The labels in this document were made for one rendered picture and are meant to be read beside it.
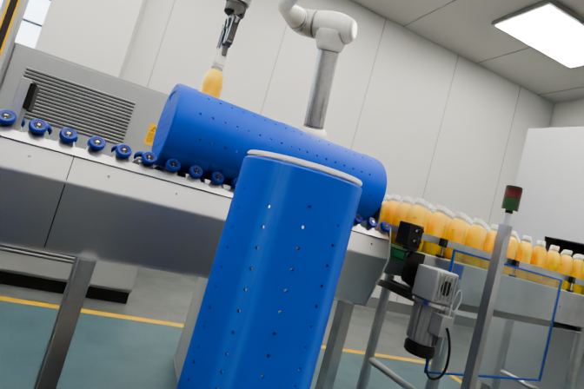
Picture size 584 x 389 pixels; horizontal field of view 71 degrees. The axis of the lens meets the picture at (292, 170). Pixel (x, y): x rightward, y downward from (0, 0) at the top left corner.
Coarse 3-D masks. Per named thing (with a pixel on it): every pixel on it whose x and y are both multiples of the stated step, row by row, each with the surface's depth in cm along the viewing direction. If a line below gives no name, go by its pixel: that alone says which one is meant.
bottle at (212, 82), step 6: (216, 66) 142; (210, 72) 141; (216, 72) 141; (204, 78) 141; (210, 78) 140; (216, 78) 140; (222, 78) 143; (204, 84) 140; (210, 84) 140; (216, 84) 141; (222, 84) 143; (204, 90) 140; (210, 90) 140; (216, 90) 141; (216, 96) 141
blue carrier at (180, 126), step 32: (192, 96) 129; (160, 128) 140; (192, 128) 126; (224, 128) 131; (256, 128) 138; (288, 128) 148; (160, 160) 129; (192, 160) 130; (224, 160) 133; (320, 160) 148; (352, 160) 158; (384, 192) 162
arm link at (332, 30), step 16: (320, 16) 188; (336, 16) 186; (320, 32) 189; (336, 32) 186; (352, 32) 186; (320, 48) 191; (336, 48) 189; (320, 64) 193; (320, 80) 194; (320, 96) 195; (320, 112) 197; (304, 128) 199; (320, 128) 200
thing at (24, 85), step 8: (24, 80) 113; (24, 88) 113; (32, 88) 115; (16, 96) 112; (24, 96) 113; (32, 96) 115; (16, 104) 112; (24, 104) 114; (32, 104) 119; (16, 112) 113; (24, 112) 121; (16, 128) 115
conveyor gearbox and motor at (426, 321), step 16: (432, 272) 151; (448, 272) 154; (416, 288) 155; (432, 288) 149; (448, 288) 151; (416, 304) 153; (432, 304) 148; (448, 304) 152; (416, 320) 152; (432, 320) 148; (448, 320) 147; (416, 336) 150; (432, 336) 149; (448, 336) 145; (416, 352) 148; (432, 352) 149; (448, 352) 144
